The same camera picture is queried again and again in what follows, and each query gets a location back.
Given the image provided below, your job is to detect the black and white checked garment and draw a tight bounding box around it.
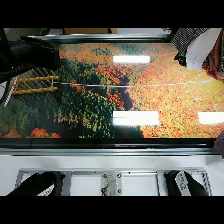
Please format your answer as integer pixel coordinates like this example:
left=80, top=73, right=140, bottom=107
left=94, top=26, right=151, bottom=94
left=170, top=27, right=210, bottom=66

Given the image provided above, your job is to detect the purple garment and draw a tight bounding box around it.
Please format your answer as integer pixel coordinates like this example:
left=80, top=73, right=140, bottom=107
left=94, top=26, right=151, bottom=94
left=212, top=131, right=224, bottom=155

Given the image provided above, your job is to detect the red-brown garment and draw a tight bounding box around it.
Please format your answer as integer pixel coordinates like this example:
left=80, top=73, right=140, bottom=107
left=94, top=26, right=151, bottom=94
left=201, top=30, right=224, bottom=82

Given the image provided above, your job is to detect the black cable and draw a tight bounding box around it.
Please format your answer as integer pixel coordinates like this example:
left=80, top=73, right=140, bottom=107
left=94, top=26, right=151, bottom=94
left=100, top=185, right=110, bottom=197

